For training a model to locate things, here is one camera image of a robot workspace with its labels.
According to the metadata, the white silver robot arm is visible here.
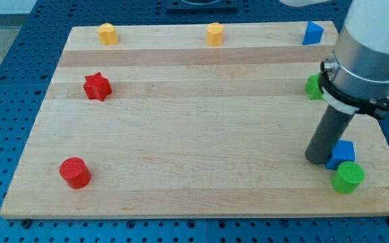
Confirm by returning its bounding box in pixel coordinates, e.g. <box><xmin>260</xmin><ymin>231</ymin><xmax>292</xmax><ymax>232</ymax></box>
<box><xmin>318</xmin><ymin>0</ymin><xmax>389</xmax><ymax>119</ymax></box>

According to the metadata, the wooden board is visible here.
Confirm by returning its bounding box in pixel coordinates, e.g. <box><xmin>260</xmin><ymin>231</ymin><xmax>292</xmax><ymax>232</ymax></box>
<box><xmin>0</xmin><ymin>21</ymin><xmax>389</xmax><ymax>219</ymax></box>

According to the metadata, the yellow pentagon block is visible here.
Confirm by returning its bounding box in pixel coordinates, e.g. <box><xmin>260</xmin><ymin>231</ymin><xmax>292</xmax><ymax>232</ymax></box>
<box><xmin>205</xmin><ymin>22</ymin><xmax>224</xmax><ymax>47</ymax></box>

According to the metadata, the red star block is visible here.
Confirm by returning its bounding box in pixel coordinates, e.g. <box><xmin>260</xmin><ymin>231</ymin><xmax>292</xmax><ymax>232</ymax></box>
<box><xmin>83</xmin><ymin>72</ymin><xmax>113</xmax><ymax>102</ymax></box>

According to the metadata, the green star block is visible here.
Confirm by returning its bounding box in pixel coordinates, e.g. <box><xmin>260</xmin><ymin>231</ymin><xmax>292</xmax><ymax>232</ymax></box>
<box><xmin>305</xmin><ymin>74</ymin><xmax>323</xmax><ymax>100</ymax></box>

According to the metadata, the yellow heart block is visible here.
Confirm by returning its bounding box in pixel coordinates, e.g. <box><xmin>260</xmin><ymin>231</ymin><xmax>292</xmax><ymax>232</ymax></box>
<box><xmin>97</xmin><ymin>23</ymin><xmax>119</xmax><ymax>45</ymax></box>

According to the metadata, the red cylinder block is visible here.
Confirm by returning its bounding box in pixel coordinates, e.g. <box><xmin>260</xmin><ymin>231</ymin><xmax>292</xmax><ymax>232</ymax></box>
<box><xmin>59</xmin><ymin>157</ymin><xmax>92</xmax><ymax>189</ymax></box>

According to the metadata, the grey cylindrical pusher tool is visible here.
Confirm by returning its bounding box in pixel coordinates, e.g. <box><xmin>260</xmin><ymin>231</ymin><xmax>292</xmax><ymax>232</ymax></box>
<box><xmin>305</xmin><ymin>105</ymin><xmax>354</xmax><ymax>165</ymax></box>

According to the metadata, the blue triangle block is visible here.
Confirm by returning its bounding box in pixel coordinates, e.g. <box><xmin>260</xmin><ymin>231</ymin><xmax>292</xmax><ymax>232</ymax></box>
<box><xmin>302</xmin><ymin>22</ymin><xmax>324</xmax><ymax>45</ymax></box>

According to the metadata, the blue cube block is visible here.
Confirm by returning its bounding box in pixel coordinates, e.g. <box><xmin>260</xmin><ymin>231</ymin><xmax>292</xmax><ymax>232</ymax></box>
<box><xmin>325</xmin><ymin>140</ymin><xmax>356</xmax><ymax>170</ymax></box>

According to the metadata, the green cylinder block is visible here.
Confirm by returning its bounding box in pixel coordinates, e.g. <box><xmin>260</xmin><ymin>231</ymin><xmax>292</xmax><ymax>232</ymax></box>
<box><xmin>330</xmin><ymin>161</ymin><xmax>365</xmax><ymax>194</ymax></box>

